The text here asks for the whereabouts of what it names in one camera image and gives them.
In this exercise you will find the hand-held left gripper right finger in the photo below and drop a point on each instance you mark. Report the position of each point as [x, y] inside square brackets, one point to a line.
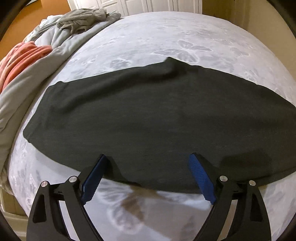
[201, 178]

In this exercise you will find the crumpled grey garment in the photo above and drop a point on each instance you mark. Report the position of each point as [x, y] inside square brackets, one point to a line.
[81, 20]

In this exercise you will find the coral pink blanket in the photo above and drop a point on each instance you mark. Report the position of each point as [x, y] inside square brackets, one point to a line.
[20, 58]

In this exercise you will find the bed with butterfly print sheet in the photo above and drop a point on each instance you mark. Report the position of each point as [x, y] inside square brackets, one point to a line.
[150, 34]

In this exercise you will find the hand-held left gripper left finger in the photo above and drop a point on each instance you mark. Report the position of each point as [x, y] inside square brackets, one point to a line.
[93, 178]

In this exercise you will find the white panelled wardrobe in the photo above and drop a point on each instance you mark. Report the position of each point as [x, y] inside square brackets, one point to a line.
[134, 4]

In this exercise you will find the light grey duvet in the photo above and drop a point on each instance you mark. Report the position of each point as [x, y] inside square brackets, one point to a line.
[64, 44]

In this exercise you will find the black pants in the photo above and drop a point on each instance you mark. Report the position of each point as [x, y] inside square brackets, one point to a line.
[138, 111]

